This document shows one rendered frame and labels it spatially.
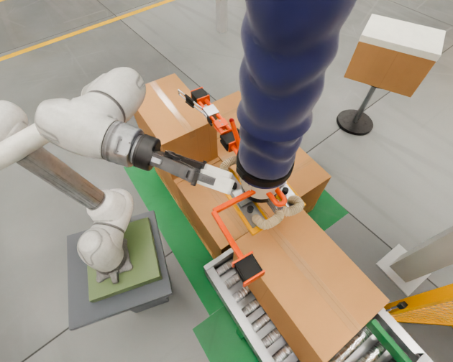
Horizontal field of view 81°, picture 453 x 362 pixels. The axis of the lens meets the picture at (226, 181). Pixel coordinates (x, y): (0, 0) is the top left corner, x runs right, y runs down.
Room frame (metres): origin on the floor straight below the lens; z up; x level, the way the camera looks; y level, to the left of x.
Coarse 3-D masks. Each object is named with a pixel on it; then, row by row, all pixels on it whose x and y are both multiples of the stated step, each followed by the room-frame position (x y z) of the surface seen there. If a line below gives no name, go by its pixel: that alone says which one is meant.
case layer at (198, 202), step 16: (240, 96) 2.01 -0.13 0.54; (224, 112) 1.80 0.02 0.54; (304, 160) 1.26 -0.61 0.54; (304, 176) 1.11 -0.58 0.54; (320, 176) 1.11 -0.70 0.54; (176, 192) 1.10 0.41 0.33; (192, 192) 0.97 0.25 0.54; (208, 192) 0.97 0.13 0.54; (304, 192) 0.97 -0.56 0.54; (320, 192) 1.09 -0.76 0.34; (192, 208) 0.85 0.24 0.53; (208, 208) 0.84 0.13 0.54; (304, 208) 1.02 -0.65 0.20; (208, 224) 0.73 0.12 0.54; (240, 224) 0.73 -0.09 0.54; (208, 240) 0.70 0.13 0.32; (224, 240) 0.62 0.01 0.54
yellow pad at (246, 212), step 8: (232, 176) 0.72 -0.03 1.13; (240, 184) 0.67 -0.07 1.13; (240, 208) 0.54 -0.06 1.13; (248, 208) 0.53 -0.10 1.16; (256, 208) 0.54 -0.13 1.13; (240, 216) 0.51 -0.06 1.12; (248, 216) 0.50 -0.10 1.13; (264, 216) 0.51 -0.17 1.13; (248, 224) 0.47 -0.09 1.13; (256, 232) 0.43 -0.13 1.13
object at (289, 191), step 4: (288, 184) 0.67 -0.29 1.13; (280, 188) 0.65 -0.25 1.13; (284, 188) 0.63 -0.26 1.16; (288, 188) 0.65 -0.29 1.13; (292, 188) 0.65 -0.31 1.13; (284, 192) 0.62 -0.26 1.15; (288, 192) 0.62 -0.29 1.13; (292, 192) 0.62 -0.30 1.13; (276, 196) 0.61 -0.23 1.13; (288, 196) 0.61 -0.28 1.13; (280, 200) 0.59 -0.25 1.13; (288, 204) 0.56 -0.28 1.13; (292, 204) 0.56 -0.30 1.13; (304, 204) 0.57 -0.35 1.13
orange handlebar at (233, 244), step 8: (200, 104) 1.09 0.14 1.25; (208, 104) 1.10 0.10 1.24; (224, 120) 0.97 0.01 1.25; (216, 128) 0.93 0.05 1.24; (224, 128) 0.94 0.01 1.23; (248, 192) 0.56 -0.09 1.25; (280, 192) 0.56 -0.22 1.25; (232, 200) 0.52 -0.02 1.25; (240, 200) 0.53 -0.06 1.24; (272, 200) 0.52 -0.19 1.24; (216, 208) 0.48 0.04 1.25; (224, 208) 0.49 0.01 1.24; (216, 216) 0.45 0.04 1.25; (224, 224) 0.42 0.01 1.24; (224, 232) 0.38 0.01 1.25; (232, 240) 0.35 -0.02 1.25; (232, 248) 0.32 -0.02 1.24; (240, 256) 0.29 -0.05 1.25
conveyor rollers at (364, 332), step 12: (228, 264) 0.46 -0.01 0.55; (228, 288) 0.32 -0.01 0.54; (252, 300) 0.26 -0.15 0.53; (252, 324) 0.14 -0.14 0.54; (264, 324) 0.14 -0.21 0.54; (276, 336) 0.08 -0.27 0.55; (360, 336) 0.08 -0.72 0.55; (288, 348) 0.02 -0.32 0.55; (348, 348) 0.02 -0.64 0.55; (372, 348) 0.02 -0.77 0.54; (384, 348) 0.02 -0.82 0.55; (276, 360) -0.03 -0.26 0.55; (336, 360) -0.03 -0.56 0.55; (360, 360) -0.03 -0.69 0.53; (372, 360) -0.03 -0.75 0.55
